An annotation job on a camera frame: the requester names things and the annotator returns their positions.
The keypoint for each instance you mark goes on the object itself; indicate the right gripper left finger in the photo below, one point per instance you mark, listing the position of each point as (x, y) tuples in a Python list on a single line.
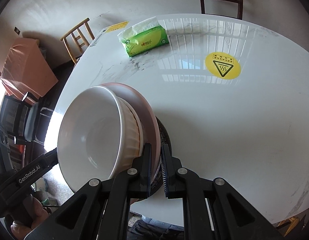
[(99, 209)]

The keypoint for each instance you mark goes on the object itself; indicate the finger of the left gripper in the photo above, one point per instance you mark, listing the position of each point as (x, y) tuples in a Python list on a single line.
[(50, 159)]

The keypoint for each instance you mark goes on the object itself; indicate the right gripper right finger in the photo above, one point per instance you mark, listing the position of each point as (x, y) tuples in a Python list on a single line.
[(212, 209)]

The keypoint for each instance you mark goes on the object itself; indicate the white rabbit bowl pink band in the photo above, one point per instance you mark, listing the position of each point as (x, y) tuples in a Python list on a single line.
[(93, 140)]

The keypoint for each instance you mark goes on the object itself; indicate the white bowl blue band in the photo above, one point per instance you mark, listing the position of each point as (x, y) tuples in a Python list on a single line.
[(135, 130)]

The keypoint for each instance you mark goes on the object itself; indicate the large pink bowl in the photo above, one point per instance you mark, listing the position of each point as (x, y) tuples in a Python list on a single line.
[(149, 125)]

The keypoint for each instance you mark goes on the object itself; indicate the person's left hand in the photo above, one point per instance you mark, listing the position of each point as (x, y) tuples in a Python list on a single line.
[(20, 231)]

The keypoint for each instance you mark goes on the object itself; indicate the black mesh chair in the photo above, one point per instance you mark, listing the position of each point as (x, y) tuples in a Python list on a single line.
[(22, 119)]

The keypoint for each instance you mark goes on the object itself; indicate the pink covered cabinet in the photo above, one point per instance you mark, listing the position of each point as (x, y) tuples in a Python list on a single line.
[(26, 70)]

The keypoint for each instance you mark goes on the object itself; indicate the light wooden chair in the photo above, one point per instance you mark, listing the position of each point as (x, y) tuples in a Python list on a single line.
[(78, 38)]

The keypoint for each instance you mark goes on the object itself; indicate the yellow round warning sticker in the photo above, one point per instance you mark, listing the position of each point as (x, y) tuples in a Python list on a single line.
[(223, 65)]

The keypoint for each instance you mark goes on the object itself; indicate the green tissue pack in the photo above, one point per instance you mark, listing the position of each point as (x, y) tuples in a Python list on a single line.
[(143, 36)]

